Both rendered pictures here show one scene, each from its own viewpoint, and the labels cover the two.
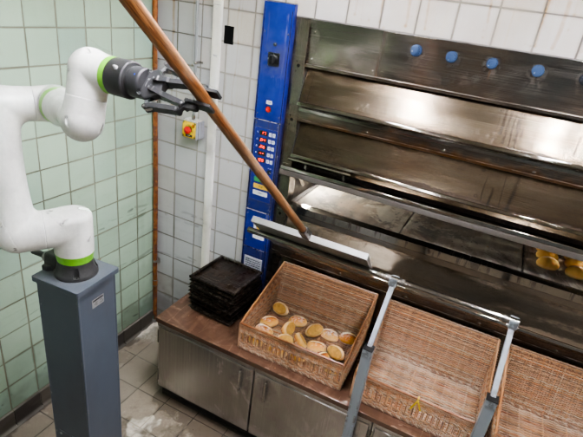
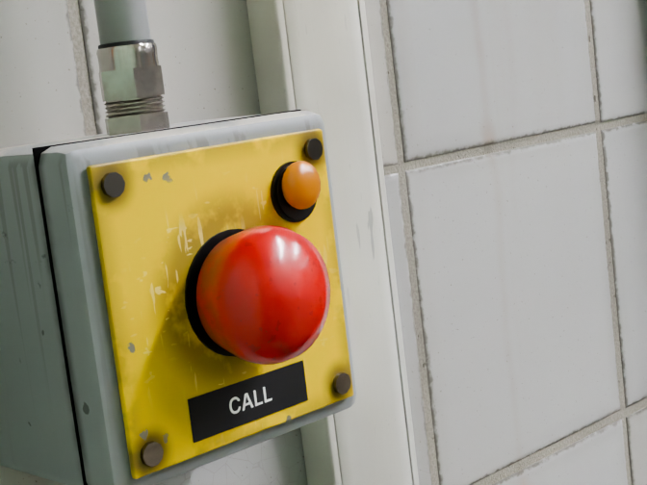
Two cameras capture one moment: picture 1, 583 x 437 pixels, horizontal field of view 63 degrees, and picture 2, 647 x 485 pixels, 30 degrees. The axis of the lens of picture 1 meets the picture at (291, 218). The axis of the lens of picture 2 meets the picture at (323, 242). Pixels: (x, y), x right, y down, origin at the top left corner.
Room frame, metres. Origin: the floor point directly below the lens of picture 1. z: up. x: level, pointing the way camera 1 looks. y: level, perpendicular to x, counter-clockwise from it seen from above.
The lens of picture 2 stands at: (2.33, 0.93, 1.52)
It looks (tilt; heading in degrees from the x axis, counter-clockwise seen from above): 8 degrees down; 293
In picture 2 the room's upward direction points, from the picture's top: 7 degrees counter-clockwise
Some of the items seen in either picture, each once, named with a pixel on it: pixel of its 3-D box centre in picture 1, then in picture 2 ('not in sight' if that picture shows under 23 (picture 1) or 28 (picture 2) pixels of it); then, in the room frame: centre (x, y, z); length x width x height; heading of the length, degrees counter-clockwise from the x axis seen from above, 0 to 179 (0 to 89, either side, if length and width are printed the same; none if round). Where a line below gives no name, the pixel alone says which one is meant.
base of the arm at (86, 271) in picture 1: (63, 259); not in sight; (1.43, 0.79, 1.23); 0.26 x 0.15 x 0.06; 71
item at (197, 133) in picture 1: (193, 128); (164, 287); (2.53, 0.60, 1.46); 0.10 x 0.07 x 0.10; 67
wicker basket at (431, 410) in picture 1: (426, 367); not in sight; (1.73, -0.71, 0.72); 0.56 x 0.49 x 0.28; 67
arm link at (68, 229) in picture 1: (68, 233); not in sight; (1.41, 0.75, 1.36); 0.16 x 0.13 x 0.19; 126
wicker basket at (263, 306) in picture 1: (309, 319); not in sight; (1.96, -0.16, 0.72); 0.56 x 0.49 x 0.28; 68
